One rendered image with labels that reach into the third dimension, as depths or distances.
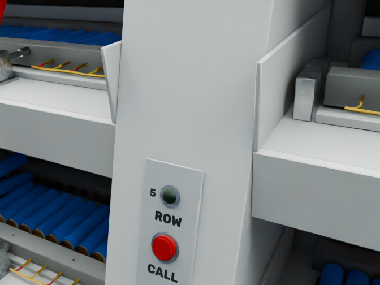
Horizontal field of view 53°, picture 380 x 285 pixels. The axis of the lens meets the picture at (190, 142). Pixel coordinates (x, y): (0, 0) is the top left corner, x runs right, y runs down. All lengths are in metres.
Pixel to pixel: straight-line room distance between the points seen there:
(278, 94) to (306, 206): 0.07
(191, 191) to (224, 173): 0.02
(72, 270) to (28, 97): 0.16
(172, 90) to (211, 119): 0.03
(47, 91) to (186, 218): 0.17
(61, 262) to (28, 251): 0.04
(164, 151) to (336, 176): 0.10
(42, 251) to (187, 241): 0.20
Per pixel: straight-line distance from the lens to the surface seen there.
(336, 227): 0.22
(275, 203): 0.23
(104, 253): 0.40
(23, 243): 0.43
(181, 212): 0.24
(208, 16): 0.22
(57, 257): 0.40
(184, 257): 0.25
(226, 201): 0.22
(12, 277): 0.43
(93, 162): 0.29
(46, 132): 0.31
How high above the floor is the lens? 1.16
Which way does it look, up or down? 11 degrees down
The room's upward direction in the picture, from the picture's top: 6 degrees clockwise
